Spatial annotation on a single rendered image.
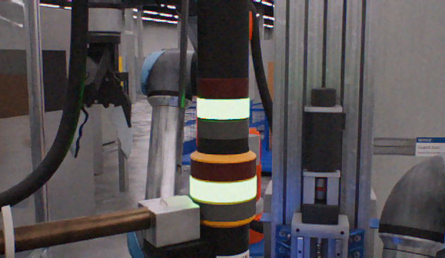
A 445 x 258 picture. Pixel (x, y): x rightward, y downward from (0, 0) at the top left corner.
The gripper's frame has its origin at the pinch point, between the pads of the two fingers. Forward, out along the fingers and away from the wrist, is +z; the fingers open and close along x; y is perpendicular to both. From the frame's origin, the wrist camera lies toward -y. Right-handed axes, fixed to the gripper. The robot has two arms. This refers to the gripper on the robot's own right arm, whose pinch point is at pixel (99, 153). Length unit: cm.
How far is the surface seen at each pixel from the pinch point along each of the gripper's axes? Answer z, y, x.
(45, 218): 37, 76, 45
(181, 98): -14, -51, -22
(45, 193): 29, 77, 45
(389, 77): -9, 128, -80
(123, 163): 112, 517, 141
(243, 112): -13, -51, -26
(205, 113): -13, -52, -24
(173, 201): -7, -53, -22
